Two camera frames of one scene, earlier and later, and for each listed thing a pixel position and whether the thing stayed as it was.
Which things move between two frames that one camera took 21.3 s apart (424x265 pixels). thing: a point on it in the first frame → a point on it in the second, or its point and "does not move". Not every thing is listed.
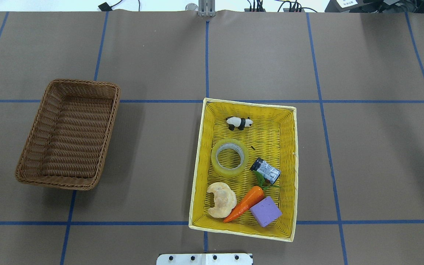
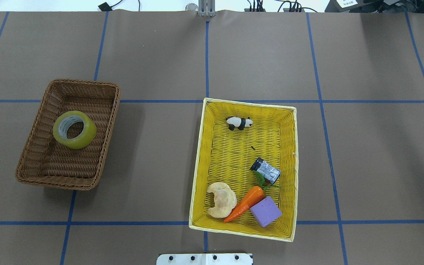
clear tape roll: x=229 y=173 → x=63 y=123
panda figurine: x=241 y=123 does not move
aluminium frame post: x=207 y=8 does not move
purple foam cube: x=266 y=211 does not move
